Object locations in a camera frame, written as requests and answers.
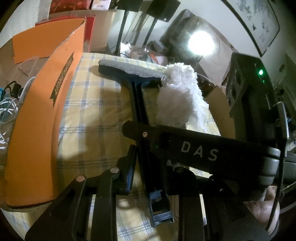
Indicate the left black speaker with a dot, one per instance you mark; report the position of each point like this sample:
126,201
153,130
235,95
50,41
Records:
129,5

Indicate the bright portable lamp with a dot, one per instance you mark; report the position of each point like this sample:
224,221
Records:
201,43

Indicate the person right hand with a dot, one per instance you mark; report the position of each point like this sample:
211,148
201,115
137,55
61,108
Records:
261,209

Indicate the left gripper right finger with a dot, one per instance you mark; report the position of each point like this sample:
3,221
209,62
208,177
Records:
215,208

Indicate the orange cardboard fruit box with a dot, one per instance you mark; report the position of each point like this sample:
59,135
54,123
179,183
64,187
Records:
30,173

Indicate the black speaker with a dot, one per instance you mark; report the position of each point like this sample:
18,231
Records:
129,5
163,9

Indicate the yellow plaid tablecloth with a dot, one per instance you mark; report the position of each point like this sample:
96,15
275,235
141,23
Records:
91,141

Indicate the clear plastic tray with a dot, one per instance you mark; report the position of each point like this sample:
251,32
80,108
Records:
32,66

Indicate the brown sofa pillow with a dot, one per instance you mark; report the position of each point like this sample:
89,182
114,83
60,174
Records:
175,39

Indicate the red gift bag lower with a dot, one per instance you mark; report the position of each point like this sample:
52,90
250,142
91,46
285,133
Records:
89,19

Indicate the brown cardboard box background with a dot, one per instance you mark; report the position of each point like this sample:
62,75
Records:
102,24

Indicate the white fluffy duster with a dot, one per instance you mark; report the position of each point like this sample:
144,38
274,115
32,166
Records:
180,101

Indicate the bag of cables clutter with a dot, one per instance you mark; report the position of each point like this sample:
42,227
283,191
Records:
143,54

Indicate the grey black window squeegee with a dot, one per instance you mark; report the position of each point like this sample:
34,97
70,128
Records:
151,167

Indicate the right black speaker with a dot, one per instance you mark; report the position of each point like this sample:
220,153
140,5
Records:
163,9

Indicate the framed ink painting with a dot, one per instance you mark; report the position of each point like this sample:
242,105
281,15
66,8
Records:
258,19

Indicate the small black clip stand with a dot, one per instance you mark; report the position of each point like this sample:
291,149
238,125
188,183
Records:
13,89

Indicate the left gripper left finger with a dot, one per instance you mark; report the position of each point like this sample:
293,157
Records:
84,201

